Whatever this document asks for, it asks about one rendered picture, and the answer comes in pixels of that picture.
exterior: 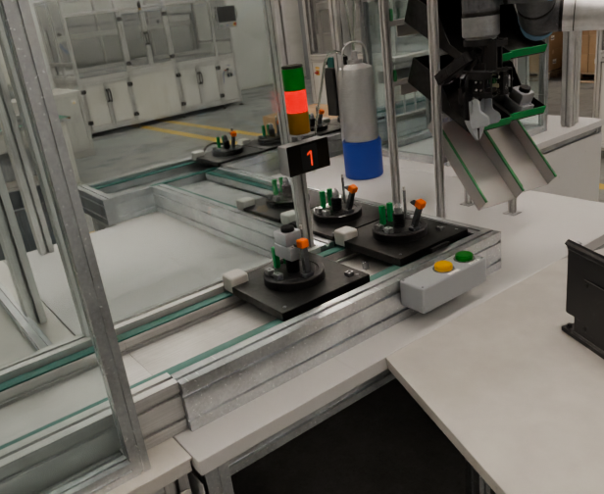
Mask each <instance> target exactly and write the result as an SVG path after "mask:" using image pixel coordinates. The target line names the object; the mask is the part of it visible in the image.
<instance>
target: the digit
mask: <svg viewBox="0 0 604 494"><path fill-rule="evenodd" d="M300 151H301V159H302V167H303V172H304V171H307V170H311V169H314V168H317V167H318V166H319V161H318V152H317V143H316V142H315V143H311V144H308V145H304V146H301V147H300Z"/></svg>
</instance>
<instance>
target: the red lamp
mask: <svg viewBox="0 0 604 494"><path fill-rule="evenodd" d="M284 97H285V105H286V112H287V113H288V114H298V113H304V112H307V111H308V105H307V96H306V89H303V90H299V91H291V92H285V91H284Z"/></svg>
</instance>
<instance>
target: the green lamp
mask: <svg viewBox="0 0 604 494"><path fill-rule="evenodd" d="M281 74H282V82H283V90H284V91H285V92H291V91H299V90H303V89H305V79H304V72H303V67H301V68H297V69H290V70H281Z"/></svg>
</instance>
